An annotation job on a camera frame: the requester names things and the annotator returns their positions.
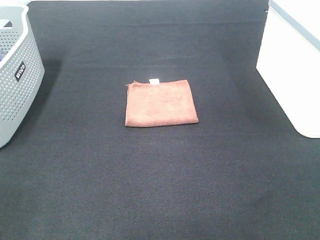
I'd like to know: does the orange microfiber towel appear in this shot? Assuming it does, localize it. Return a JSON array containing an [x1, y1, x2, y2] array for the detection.
[[125, 79, 199, 128]]

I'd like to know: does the black fabric table mat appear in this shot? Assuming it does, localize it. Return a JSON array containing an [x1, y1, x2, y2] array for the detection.
[[0, 0, 320, 240]]

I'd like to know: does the white plastic storage bin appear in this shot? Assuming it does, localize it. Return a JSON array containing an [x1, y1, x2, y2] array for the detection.
[[256, 0, 320, 138]]

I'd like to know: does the grey perforated laundry basket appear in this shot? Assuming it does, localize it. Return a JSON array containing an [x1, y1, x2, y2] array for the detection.
[[0, 3, 45, 147]]

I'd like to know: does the blue cloth in basket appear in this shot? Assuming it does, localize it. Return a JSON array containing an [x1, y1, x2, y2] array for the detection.
[[0, 50, 7, 61]]

